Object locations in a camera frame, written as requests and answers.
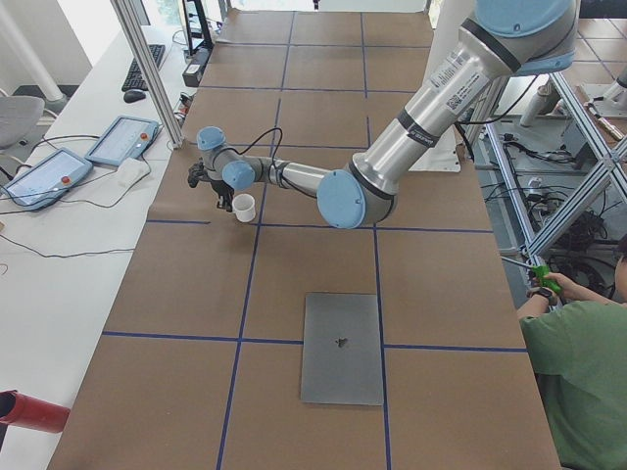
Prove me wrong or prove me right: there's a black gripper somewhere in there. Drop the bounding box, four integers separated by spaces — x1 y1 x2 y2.
187 161 233 212

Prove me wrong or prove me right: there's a white cup with handle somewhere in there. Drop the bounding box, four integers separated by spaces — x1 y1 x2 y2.
232 194 257 223

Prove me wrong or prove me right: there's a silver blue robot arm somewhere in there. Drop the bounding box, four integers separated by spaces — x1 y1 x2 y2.
187 0 580 229

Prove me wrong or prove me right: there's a silver closed laptop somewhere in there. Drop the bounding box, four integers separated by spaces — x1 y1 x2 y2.
301 293 383 406

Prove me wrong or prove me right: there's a person's hand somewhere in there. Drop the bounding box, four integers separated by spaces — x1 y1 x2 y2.
542 272 577 299

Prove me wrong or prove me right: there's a white cloth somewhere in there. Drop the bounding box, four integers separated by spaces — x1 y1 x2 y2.
116 159 150 188

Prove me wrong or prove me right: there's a blue teach pendant far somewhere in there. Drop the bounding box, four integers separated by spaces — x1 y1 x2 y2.
85 116 160 166

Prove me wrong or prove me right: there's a blue teach pendant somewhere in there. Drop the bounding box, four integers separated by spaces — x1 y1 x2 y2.
85 116 160 166
1 148 93 211

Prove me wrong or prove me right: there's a black power box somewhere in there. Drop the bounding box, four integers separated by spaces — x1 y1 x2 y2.
182 48 212 88

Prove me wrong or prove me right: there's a black computer mouse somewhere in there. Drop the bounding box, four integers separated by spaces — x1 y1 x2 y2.
122 89 146 104

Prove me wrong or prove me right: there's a black keyboard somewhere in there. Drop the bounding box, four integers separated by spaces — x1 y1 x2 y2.
121 43 168 93

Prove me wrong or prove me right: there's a blue teach pendant near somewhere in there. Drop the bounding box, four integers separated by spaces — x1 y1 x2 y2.
1 148 93 211

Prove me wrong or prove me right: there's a grey office chair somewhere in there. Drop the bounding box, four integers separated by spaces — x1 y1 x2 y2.
1 96 45 150

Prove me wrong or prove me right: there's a red cylinder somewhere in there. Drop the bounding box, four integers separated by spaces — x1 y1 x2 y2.
1 390 71 434

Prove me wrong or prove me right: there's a person in green shirt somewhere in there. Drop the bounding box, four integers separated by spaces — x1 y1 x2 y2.
517 240 626 469

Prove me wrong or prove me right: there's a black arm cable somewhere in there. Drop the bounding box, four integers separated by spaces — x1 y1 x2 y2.
234 126 285 170

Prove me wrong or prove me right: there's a black pendant cable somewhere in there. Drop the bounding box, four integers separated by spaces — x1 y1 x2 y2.
0 134 153 259

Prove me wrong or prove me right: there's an aluminium frame post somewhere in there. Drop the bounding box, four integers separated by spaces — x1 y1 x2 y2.
110 0 184 149

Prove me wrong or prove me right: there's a green handled tool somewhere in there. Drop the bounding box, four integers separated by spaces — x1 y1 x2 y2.
502 257 559 296

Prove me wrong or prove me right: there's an aluminium frame rack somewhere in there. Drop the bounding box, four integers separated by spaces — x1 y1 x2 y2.
482 72 626 259

